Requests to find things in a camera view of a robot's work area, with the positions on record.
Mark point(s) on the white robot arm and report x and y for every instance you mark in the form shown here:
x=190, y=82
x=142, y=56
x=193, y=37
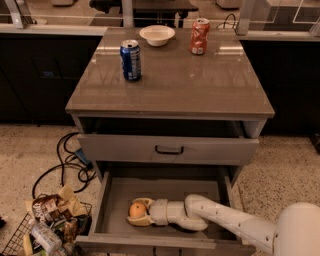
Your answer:
x=296, y=232

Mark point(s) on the orange fruit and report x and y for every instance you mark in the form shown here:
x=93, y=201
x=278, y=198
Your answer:
x=137, y=210

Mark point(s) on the white bowl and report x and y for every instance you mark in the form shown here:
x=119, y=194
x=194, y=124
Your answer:
x=157, y=35

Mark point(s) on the grey drawer cabinet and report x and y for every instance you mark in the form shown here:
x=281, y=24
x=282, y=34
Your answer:
x=215, y=95

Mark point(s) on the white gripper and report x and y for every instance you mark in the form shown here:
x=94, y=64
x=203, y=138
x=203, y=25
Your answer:
x=159, y=211

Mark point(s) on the grey open middle drawer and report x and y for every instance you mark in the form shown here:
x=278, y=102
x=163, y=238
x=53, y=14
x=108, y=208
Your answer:
x=111, y=233

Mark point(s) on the yellow banana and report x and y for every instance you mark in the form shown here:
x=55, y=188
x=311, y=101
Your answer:
x=27, y=245

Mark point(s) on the black wire basket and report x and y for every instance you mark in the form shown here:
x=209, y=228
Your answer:
x=66, y=229

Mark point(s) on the blue soda can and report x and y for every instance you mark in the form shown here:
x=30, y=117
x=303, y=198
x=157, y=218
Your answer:
x=130, y=59

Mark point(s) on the brown snack bag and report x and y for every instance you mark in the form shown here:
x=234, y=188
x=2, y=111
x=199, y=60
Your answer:
x=63, y=205

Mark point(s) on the grey top drawer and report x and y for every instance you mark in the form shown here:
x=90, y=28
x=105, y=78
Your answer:
x=161, y=149

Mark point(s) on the red soda can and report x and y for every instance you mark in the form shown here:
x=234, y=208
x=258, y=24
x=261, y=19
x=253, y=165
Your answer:
x=199, y=36

